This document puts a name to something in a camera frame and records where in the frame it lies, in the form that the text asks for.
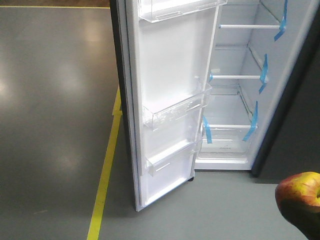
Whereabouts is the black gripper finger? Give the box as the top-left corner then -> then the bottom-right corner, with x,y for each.
279,199 -> 320,240

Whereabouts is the red yellow apple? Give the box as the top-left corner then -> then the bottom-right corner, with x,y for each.
275,171 -> 320,213

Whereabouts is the white fridge door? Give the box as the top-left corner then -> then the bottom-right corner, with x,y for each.
110,0 -> 224,212

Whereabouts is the clear fridge crisper drawer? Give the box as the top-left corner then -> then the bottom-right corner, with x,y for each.
198,124 -> 251,159

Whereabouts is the dark grey fridge body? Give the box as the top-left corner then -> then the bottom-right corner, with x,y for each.
194,0 -> 320,183

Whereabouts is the white fridge glass shelf lower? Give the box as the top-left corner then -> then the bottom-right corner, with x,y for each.
204,84 -> 254,128

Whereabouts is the white fridge glass shelf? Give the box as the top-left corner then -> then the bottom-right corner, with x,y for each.
209,47 -> 269,84
204,84 -> 254,128
218,0 -> 280,29

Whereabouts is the white fridge glass shelf middle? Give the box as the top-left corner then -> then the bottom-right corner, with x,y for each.
209,47 -> 269,84

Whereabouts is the white fridge glass shelf upper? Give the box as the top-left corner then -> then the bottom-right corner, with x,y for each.
218,0 -> 280,29

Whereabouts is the clear lower door bin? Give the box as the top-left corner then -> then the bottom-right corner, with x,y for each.
146,139 -> 201,176

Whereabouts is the clear door bin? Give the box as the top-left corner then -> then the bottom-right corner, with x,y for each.
142,80 -> 212,131
146,139 -> 201,176
138,0 -> 228,23

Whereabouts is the clear middle door bin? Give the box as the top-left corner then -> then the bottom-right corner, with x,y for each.
142,80 -> 212,131

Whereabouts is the clear upper door bin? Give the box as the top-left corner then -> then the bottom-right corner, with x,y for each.
138,0 -> 228,23

